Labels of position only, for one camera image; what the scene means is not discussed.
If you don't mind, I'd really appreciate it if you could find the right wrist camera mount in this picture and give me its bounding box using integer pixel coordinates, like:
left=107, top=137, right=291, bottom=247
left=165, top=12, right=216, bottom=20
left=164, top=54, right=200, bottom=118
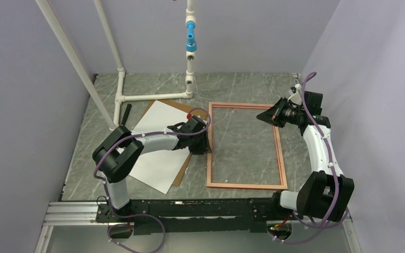
left=288, top=83, right=302, bottom=105

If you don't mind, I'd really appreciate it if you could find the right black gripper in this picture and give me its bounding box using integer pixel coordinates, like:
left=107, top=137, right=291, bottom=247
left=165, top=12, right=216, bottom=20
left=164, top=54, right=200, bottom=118
left=257, top=96, right=304, bottom=128

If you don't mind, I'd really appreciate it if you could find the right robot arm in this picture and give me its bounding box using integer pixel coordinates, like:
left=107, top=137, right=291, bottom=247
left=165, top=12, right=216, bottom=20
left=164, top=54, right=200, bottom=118
left=256, top=91, right=354, bottom=222

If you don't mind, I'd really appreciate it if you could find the white PVC pipe stand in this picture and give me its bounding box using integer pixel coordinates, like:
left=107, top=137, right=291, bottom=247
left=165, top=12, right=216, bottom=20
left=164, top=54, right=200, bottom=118
left=36, top=0, right=196, bottom=130

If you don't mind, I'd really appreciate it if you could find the blue pipe fitting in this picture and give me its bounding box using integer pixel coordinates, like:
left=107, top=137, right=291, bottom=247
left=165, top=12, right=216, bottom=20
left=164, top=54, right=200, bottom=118
left=186, top=21, right=197, bottom=52

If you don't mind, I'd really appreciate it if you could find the orange wooden picture frame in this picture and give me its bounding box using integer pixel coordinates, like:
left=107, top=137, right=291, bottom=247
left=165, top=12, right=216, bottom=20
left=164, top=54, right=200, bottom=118
left=206, top=102, right=288, bottom=191

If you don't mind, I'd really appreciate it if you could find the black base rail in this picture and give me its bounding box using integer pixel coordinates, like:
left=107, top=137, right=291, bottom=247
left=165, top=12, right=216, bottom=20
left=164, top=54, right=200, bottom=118
left=95, top=195, right=293, bottom=235

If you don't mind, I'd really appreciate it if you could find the white photo sheet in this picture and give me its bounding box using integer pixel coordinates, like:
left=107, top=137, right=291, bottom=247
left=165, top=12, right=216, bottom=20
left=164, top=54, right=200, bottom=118
left=123, top=100, right=198, bottom=195

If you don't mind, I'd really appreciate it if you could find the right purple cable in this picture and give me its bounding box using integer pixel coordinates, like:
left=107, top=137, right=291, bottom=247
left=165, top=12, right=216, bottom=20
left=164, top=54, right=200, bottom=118
left=268, top=71, right=351, bottom=245

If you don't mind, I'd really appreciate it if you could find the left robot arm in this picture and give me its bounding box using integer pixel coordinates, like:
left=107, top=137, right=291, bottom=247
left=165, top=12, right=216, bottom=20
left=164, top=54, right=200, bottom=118
left=92, top=114, right=211, bottom=221

